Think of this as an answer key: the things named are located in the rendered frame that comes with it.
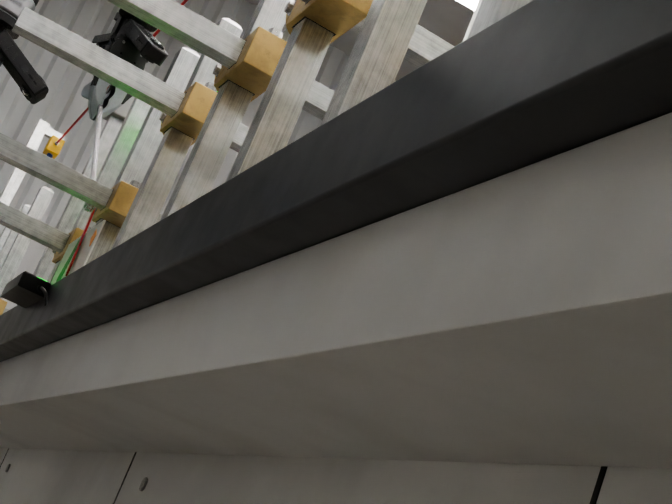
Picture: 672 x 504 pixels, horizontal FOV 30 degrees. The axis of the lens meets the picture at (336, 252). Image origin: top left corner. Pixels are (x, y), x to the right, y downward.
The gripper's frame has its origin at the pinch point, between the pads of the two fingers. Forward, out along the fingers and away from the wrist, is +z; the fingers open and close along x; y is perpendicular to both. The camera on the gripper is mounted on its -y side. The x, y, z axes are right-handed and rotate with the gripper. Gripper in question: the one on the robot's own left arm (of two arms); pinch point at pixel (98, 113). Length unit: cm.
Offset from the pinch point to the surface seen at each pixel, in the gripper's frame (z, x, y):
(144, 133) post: 3.0, -2.3, -13.2
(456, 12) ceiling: -386, -455, 473
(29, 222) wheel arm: 19.9, -1.9, 9.2
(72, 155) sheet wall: -194, -331, 693
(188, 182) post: 21, 15, -61
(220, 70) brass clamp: 5, 15, -56
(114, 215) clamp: 18.5, -0.8, -18.7
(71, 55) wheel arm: 7.0, 23.7, -34.2
